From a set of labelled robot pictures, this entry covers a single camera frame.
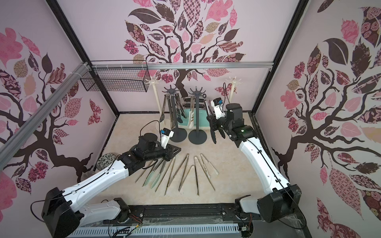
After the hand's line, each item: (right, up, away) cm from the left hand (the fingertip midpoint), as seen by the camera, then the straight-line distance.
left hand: (180, 152), depth 74 cm
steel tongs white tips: (+6, +21, +7) cm, 23 cm away
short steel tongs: (+8, -18, +11) cm, 23 cm away
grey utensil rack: (+10, +5, +30) cm, 32 cm away
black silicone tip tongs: (-1, +23, +11) cm, 26 cm away
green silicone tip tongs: (-19, -15, +12) cm, 26 cm away
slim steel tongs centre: (+2, -7, +20) cm, 22 cm away
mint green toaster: (+13, +22, +25) cm, 36 cm away
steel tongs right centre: (+9, -8, +21) cm, 24 cm away
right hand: (+16, +19, 0) cm, 25 cm away
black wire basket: (-42, +46, +20) cm, 66 cm away
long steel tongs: (-6, -10, +18) cm, 21 cm away
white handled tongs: (+15, -15, +13) cm, 25 cm away
